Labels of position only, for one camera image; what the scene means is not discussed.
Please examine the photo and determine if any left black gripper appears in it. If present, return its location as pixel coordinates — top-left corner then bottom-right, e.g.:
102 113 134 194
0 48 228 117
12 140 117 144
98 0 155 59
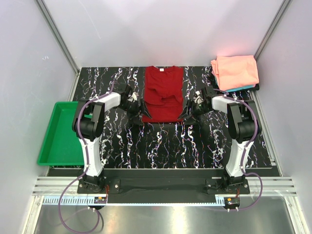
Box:
118 99 152 126

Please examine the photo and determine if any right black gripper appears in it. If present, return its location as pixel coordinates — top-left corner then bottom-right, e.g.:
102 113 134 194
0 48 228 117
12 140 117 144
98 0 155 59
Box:
177 99 211 126

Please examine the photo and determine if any red t shirt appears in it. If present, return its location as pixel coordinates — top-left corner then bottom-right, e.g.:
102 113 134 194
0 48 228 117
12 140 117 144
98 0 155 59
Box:
142 66 184 123

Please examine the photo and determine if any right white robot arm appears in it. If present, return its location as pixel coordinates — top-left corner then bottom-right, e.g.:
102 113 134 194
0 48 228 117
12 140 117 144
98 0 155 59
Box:
178 86 262 194

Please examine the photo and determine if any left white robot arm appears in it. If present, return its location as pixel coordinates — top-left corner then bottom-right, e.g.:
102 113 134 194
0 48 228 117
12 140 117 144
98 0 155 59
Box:
72 84 152 193

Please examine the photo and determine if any folded teal t shirt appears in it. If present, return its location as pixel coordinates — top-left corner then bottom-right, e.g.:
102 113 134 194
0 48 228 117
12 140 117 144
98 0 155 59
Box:
225 85 256 93

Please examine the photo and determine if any folded salmon pink t shirt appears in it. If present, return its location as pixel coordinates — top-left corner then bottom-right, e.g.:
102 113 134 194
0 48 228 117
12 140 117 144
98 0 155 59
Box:
211 55 259 90

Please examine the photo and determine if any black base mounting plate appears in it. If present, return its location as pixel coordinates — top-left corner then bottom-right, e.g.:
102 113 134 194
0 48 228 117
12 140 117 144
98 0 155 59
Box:
47 168 251 204

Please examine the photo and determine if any green plastic tray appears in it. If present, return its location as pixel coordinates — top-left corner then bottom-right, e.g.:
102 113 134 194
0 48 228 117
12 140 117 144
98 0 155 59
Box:
37 101 84 167

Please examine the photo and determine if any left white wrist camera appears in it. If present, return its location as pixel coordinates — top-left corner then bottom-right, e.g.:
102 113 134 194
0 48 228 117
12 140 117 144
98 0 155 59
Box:
128 92 139 102

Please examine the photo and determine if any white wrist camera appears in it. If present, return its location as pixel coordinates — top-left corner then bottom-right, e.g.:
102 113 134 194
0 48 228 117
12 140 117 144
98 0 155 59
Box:
193 91 204 104
128 92 139 102

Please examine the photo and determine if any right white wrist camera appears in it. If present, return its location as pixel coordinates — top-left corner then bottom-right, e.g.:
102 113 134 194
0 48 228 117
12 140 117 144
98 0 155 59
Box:
193 91 204 104

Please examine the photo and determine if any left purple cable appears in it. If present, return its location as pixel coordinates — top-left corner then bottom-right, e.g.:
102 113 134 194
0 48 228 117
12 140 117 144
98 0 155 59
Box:
58 81 117 232

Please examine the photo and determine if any white slotted cable duct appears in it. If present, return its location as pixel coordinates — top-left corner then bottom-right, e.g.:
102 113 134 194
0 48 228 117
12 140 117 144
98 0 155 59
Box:
43 195 225 207

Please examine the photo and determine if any aluminium rail profile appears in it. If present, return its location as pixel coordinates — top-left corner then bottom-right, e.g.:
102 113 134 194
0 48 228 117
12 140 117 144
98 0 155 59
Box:
33 176 297 196

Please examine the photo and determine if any left aluminium frame post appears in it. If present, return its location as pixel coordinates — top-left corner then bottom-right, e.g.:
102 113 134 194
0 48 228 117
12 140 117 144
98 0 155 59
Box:
34 0 80 75

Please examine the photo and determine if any aluminium frame post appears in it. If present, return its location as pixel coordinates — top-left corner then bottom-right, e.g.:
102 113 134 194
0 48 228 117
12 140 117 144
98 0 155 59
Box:
34 0 80 75
254 0 292 61

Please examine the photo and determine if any right aluminium frame post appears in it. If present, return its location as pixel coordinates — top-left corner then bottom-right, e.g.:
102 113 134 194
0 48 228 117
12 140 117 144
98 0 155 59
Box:
254 0 292 61

